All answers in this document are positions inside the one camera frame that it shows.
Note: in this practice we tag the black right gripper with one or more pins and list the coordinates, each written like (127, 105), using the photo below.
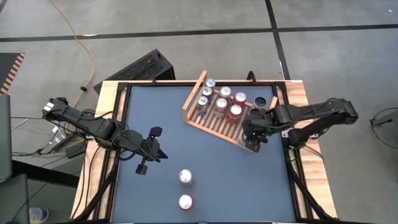
(253, 129)

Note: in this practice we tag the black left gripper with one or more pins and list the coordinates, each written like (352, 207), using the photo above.
(149, 146)

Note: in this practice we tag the silver Diet Coke can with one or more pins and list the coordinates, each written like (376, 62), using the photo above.
(225, 91)
(185, 176)
(221, 103)

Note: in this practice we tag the red Fanta strawberry can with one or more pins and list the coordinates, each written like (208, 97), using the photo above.
(235, 110)
(239, 98)
(185, 201)

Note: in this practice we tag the wooden slatted shelf rack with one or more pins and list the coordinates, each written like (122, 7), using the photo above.
(217, 127)

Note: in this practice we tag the blue silver energy drink can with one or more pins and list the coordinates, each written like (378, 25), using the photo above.
(210, 82)
(202, 101)
(207, 91)

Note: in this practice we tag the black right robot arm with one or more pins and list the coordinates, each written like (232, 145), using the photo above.
(311, 113)

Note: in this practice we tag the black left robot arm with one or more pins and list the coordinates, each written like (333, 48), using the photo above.
(93, 126)

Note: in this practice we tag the blue table mat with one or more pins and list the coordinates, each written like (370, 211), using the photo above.
(202, 174)

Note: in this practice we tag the black power adapter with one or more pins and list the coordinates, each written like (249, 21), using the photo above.
(74, 151)

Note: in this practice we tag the black perforated box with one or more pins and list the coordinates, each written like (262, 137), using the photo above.
(140, 67)

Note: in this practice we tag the white blue wipes tub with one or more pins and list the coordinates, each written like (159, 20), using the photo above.
(38, 215)

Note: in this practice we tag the black orange striped floor mat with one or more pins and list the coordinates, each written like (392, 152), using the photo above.
(7, 67)

